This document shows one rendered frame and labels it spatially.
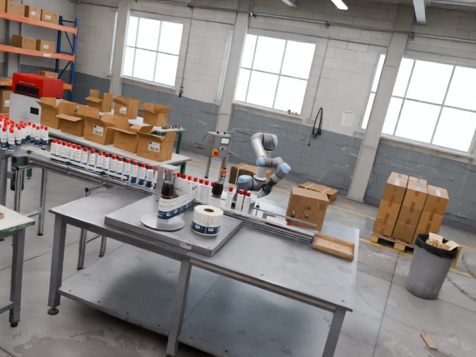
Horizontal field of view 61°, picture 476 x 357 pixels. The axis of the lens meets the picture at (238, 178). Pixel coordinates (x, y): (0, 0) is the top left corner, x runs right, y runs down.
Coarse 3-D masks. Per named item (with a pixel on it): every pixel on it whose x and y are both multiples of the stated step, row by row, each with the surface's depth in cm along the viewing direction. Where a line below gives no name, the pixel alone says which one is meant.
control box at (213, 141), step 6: (210, 132) 328; (216, 132) 333; (210, 138) 328; (216, 138) 326; (210, 144) 328; (216, 144) 328; (222, 144) 332; (228, 144) 335; (210, 150) 328; (216, 150) 329; (222, 150) 333; (210, 156) 329; (216, 156) 331; (222, 156) 335
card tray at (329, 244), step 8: (320, 240) 322; (328, 240) 325; (336, 240) 323; (344, 240) 322; (312, 248) 304; (320, 248) 302; (328, 248) 300; (336, 248) 312; (344, 248) 315; (352, 248) 318; (344, 256) 298; (352, 256) 296
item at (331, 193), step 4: (304, 184) 768; (308, 184) 774; (312, 184) 781; (316, 184) 785; (304, 188) 748; (308, 188) 744; (312, 188) 746; (316, 188) 753; (320, 188) 759; (324, 188) 765; (328, 188) 770; (332, 188) 774; (320, 192) 734; (324, 192) 739; (328, 192) 744; (332, 192) 750; (336, 192) 763; (328, 196) 728; (332, 196) 743; (332, 200) 754; (328, 204) 732
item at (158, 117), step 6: (144, 108) 741; (150, 108) 754; (156, 108) 761; (162, 108) 725; (168, 108) 739; (144, 114) 740; (150, 114) 734; (156, 114) 728; (162, 114) 735; (144, 120) 742; (150, 120) 736; (156, 120) 730; (162, 120) 739; (156, 126) 731
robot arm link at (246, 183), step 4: (240, 176) 362; (244, 176) 362; (248, 176) 363; (240, 180) 359; (244, 180) 357; (248, 180) 358; (252, 180) 361; (240, 184) 359; (244, 184) 358; (248, 184) 359; (252, 184) 360; (240, 188) 360; (244, 188) 359; (248, 188) 361; (252, 188) 361; (244, 192) 360
